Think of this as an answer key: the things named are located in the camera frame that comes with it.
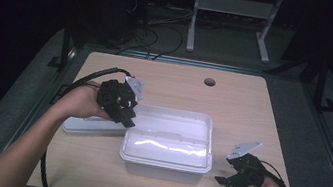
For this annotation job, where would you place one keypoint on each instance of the white plastic storage box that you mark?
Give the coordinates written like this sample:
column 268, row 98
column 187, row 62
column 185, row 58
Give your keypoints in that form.
column 169, row 137

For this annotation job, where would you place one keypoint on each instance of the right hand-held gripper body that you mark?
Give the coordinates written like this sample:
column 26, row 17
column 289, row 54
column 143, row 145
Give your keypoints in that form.
column 250, row 171

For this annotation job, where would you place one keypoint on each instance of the white metal stand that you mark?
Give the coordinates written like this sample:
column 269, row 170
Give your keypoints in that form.
column 235, row 6

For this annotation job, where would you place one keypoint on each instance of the person's left hand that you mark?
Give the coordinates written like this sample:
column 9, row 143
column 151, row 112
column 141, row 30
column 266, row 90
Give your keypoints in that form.
column 82, row 102

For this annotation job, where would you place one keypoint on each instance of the black metal stand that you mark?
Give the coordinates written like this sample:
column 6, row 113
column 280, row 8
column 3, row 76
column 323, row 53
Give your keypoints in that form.
column 321, row 87
column 65, row 43

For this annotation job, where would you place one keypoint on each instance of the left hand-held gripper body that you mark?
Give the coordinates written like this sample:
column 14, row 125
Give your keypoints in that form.
column 113, row 95

